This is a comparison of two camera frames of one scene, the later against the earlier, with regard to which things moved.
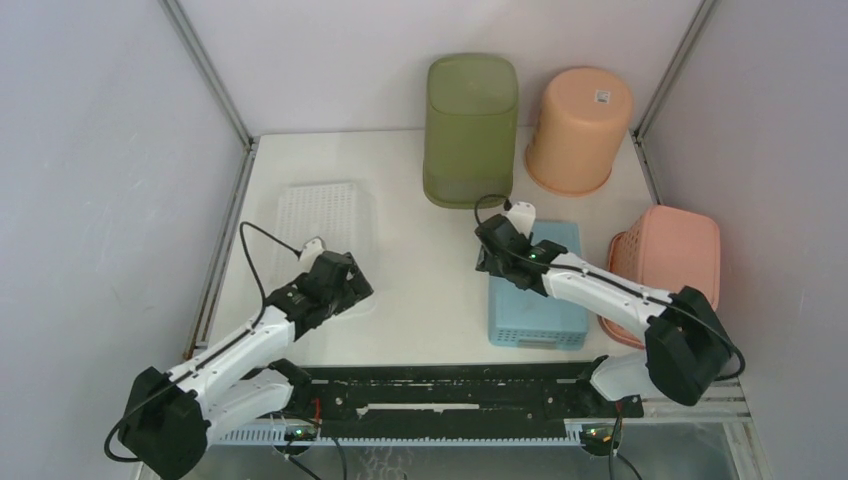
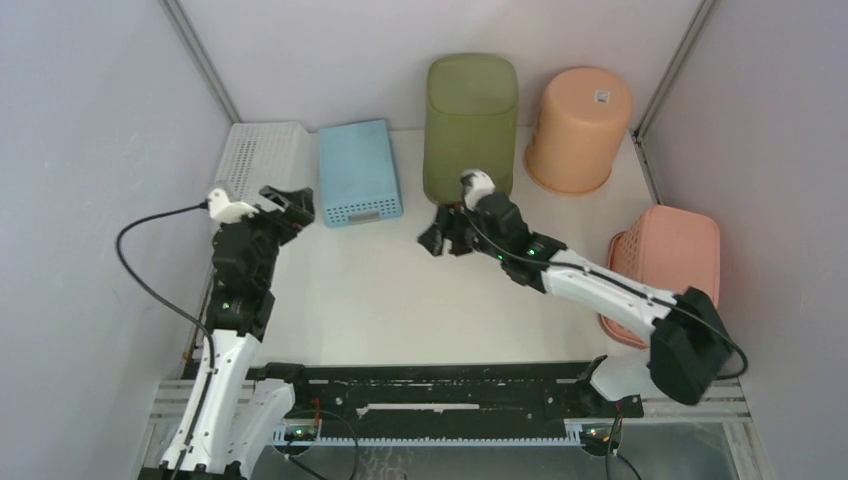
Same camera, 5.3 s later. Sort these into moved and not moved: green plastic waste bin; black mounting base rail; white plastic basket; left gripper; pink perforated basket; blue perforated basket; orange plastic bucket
Moved: white plastic basket; left gripper; blue perforated basket
Not moved: pink perforated basket; orange plastic bucket; black mounting base rail; green plastic waste bin
